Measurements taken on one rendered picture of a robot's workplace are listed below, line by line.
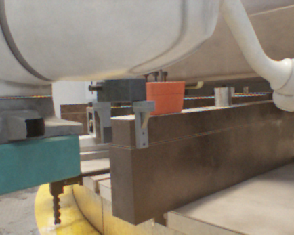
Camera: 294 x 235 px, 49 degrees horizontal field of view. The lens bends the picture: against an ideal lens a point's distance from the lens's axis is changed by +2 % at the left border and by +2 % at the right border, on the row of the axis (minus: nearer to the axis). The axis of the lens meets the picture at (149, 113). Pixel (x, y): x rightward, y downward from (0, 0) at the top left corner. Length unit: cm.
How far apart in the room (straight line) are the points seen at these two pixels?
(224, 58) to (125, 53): 138
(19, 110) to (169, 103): 87
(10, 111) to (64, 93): 616
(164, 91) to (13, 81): 84
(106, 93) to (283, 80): 55
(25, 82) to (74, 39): 13
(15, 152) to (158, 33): 23
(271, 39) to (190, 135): 58
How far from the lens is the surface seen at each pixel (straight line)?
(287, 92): 106
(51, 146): 45
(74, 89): 641
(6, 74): 43
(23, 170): 44
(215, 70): 173
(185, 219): 127
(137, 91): 69
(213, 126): 144
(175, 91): 126
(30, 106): 45
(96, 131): 229
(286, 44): 156
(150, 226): 147
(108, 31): 32
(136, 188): 115
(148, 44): 32
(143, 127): 69
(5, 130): 43
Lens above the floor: 78
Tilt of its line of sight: 4 degrees down
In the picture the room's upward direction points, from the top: 3 degrees counter-clockwise
